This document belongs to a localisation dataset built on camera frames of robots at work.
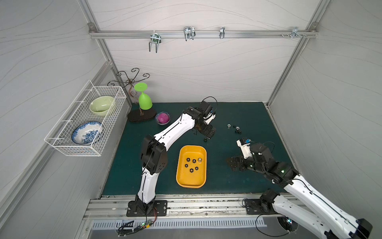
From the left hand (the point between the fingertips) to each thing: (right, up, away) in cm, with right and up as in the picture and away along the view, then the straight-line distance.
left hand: (207, 130), depth 86 cm
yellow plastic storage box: (-6, -27, -4) cm, 28 cm away
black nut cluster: (+23, 0, +19) cm, 30 cm away
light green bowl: (-54, +13, -15) cm, 58 cm away
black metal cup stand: (-53, +11, +25) cm, 59 cm away
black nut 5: (-13, -21, +2) cm, 25 cm away
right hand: (+12, -12, -11) cm, 20 cm away
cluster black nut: (-10, -23, 0) cm, 25 cm away
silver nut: (-5, -19, +5) cm, 20 cm away
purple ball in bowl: (-31, +7, +18) cm, 36 cm away
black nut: (0, -8, +15) cm, 17 cm away
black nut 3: (-12, -18, +5) cm, 22 cm away
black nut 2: (-7, -22, 0) cm, 23 cm away
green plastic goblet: (-39, +17, +5) cm, 43 cm away
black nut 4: (-8, -19, +4) cm, 21 cm away
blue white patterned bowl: (-55, +1, -22) cm, 59 cm away
